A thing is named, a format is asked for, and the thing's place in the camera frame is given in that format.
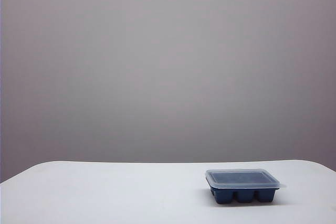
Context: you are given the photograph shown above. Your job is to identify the clear plastic tray lid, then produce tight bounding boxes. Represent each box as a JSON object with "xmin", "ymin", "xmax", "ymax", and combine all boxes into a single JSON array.
[{"xmin": 205, "ymin": 168, "xmax": 281, "ymax": 190}]

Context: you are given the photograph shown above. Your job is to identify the blue ice cube tray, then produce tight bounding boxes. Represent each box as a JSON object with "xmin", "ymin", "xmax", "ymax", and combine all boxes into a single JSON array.
[{"xmin": 207, "ymin": 171, "xmax": 278, "ymax": 205}]

